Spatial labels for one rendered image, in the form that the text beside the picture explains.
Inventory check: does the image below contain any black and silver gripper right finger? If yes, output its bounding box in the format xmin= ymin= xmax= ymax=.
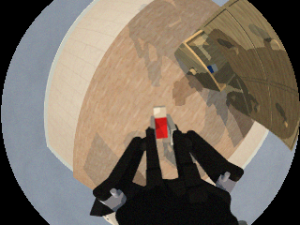
xmin=167 ymin=114 xmax=244 ymax=209

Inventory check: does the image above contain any wooden drawer front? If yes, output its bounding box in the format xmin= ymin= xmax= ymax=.
xmin=204 ymin=9 xmax=267 ymax=80
xmin=271 ymin=85 xmax=300 ymax=147
xmin=224 ymin=79 xmax=250 ymax=116
xmin=240 ymin=79 xmax=272 ymax=129
xmin=174 ymin=30 xmax=235 ymax=92
xmin=228 ymin=0 xmax=298 ymax=91

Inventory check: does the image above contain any small wooden chest of drawers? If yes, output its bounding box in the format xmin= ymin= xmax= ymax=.
xmin=193 ymin=0 xmax=300 ymax=151

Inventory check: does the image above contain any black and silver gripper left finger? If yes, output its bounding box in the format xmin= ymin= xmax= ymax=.
xmin=93 ymin=115 xmax=167 ymax=216

